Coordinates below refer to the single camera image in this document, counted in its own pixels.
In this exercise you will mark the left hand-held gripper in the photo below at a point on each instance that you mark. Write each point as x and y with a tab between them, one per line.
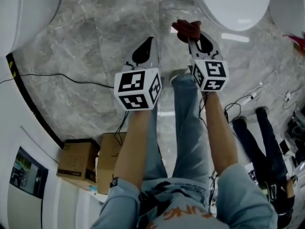
131	82

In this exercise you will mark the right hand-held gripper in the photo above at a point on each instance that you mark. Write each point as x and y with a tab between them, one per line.
214	69

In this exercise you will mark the dark red cloth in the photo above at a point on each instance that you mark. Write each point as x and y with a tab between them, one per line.
187	30

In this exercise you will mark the white toilet with tank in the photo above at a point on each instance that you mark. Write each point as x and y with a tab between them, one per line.
228	6

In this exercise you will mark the person's right forearm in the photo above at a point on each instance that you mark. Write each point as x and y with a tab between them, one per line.
219	132

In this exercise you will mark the person's left forearm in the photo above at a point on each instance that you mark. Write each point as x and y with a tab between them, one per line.
135	147

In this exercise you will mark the person's right white shoe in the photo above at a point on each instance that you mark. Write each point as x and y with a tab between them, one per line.
178	75

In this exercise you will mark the white power strip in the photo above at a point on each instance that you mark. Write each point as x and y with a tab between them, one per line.
249	98

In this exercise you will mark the person's light blue jeans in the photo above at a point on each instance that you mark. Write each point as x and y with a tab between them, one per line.
188	128

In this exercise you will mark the brown cardboard box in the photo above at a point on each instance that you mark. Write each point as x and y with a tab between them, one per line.
76	159
107	161

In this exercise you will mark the black yellow edge strip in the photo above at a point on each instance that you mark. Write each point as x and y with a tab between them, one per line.
12	67

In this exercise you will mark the person's light blue sweatshirt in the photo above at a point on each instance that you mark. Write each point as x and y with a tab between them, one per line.
243	199

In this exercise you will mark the black framed wall window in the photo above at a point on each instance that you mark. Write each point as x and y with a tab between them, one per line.
26	173

